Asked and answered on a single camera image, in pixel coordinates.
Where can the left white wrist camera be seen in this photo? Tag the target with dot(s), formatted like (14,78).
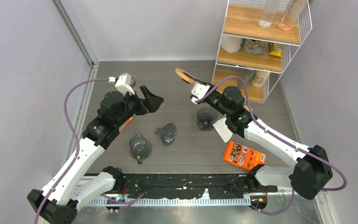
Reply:
(122,83)

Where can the tipped dark glass dripper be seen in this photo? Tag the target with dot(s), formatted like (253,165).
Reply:
(167,133)

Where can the cream printed cup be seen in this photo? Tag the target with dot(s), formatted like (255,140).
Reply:
(259,78)

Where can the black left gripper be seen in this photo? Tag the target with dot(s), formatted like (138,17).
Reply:
(152,101)

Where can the orange snack packet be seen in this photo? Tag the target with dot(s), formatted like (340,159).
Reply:
(243,157)

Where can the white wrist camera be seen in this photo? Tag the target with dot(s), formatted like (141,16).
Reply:
(200,91)
(122,83)

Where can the white paper coffee filter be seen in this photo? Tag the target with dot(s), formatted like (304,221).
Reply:
(222,129)

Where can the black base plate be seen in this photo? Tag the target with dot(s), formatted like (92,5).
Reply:
(187,186)

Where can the white wire wooden shelf rack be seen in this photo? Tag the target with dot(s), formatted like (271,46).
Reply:
(241,20)

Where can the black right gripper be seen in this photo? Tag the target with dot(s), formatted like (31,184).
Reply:
(202,103)

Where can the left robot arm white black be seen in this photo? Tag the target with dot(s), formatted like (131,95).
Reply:
(59,201)

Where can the yellow snack bag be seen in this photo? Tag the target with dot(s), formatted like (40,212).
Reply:
(276,50)

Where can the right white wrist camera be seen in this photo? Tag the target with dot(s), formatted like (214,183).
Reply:
(200,91)

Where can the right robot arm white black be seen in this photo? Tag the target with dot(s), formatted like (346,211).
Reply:
(308,168)

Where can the upright dark glass dripper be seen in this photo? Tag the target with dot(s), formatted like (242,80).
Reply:
(206,117)

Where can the clear glass bottle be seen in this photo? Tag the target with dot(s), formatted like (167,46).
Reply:
(269,11)

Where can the pink tinted glass bottle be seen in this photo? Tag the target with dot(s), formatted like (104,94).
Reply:
(291,14)

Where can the orange sponge box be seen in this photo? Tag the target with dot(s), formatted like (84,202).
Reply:
(125,123)

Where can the grey green bottle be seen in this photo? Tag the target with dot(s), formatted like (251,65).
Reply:
(247,76)

